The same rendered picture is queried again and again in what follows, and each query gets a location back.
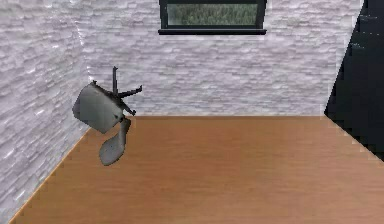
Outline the grey office chair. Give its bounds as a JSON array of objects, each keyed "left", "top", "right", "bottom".
[{"left": 71, "top": 65, "right": 144, "bottom": 167}]

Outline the black framed window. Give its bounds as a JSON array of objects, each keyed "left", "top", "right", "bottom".
[{"left": 157, "top": 0, "right": 268, "bottom": 36}]

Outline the black cabinet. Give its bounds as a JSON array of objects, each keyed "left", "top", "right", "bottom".
[{"left": 323, "top": 0, "right": 384, "bottom": 163}]

